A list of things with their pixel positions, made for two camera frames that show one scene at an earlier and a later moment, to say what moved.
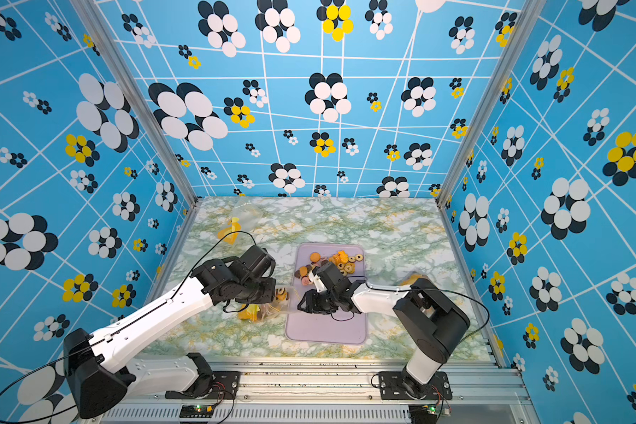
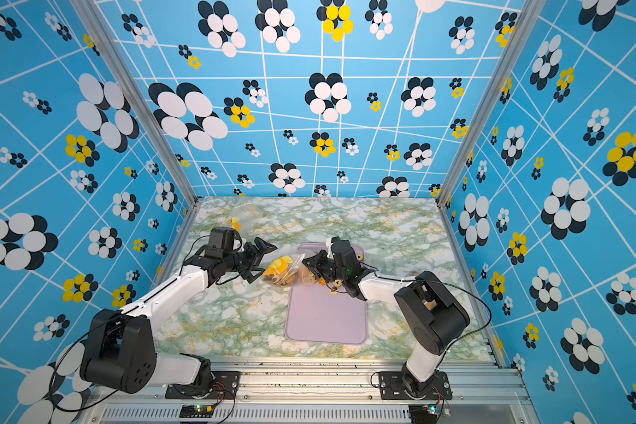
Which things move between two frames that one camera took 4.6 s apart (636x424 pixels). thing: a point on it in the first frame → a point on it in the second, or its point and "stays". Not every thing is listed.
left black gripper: [269, 297] → [260, 244]
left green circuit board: [196, 411] stays
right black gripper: [311, 303] → [317, 267]
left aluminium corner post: [119, 56] stays
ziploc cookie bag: [285, 300] → [283, 271]
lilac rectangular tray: [336, 327] stays
